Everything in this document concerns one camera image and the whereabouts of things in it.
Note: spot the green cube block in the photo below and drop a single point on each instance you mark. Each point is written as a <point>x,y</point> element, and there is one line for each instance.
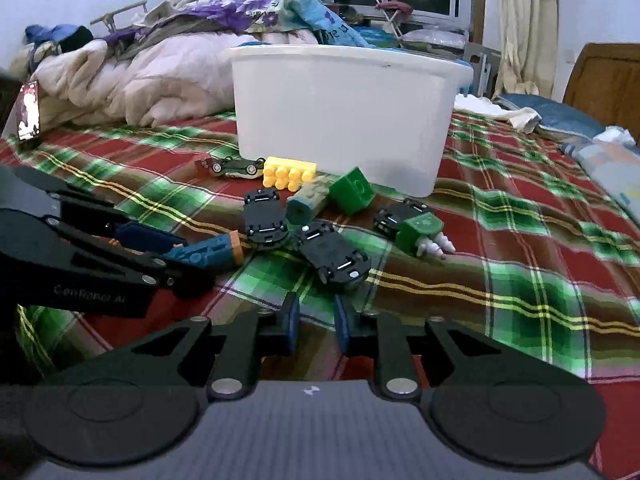
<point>352,190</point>

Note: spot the blue green cylinder toy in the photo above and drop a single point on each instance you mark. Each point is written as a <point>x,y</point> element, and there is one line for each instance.
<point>306,202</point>

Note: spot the blue and orange toy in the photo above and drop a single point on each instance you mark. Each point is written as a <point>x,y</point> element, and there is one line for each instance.
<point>210,254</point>

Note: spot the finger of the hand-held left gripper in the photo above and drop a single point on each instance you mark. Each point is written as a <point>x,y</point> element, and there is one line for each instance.
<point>147,235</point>
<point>165,272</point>

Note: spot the black toy car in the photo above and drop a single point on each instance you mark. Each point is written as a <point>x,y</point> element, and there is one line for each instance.
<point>392,217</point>
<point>264,216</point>
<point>332,256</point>

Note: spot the dark blue clothing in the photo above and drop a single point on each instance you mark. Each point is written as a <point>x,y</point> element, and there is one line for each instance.
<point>60,36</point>

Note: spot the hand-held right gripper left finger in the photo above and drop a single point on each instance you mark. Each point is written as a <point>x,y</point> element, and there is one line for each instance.
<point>292,321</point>

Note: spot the white cloth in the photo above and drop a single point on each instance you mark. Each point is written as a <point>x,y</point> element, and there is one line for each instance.
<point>492,109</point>

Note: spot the folding chair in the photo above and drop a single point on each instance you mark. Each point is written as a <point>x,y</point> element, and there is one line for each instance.
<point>390,7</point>

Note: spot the blue pillow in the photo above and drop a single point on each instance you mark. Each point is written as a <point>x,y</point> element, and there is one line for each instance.
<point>555,115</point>

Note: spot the teal printed blanket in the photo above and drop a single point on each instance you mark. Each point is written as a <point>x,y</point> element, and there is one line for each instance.
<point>325,22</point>

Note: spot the wooden rack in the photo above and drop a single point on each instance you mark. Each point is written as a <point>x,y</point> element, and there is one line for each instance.
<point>117,14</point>

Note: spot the green block with white pegs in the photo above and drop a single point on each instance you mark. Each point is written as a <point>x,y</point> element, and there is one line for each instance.
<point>420,232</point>

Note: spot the pink quilt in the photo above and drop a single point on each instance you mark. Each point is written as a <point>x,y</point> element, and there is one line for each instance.
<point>150,75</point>

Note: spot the beige patterned curtain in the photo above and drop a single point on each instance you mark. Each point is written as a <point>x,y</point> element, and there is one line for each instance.
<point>527,25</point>

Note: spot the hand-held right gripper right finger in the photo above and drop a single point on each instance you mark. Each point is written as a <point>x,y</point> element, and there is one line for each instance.
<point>342,325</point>

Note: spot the purple floral blanket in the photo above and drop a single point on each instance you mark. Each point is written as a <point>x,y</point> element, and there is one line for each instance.
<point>225,10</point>

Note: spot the wooden headboard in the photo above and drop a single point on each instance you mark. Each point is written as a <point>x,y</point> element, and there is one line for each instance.
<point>607,87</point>

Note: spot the patchwork patterned pillow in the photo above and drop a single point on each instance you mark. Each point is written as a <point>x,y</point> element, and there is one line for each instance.
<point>610,165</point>

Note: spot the yellow building block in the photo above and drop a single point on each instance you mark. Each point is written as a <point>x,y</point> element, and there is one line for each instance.
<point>287,172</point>

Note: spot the white plastic container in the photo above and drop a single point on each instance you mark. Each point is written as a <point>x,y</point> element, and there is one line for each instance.
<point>345,115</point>

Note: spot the green and white toy car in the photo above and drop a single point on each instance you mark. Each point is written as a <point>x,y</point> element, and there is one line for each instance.
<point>234,166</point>

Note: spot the plaid bed sheet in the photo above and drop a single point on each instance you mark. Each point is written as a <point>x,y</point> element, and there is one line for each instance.
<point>500,270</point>

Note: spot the small red card box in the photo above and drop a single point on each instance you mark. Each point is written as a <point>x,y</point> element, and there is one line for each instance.
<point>28,112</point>

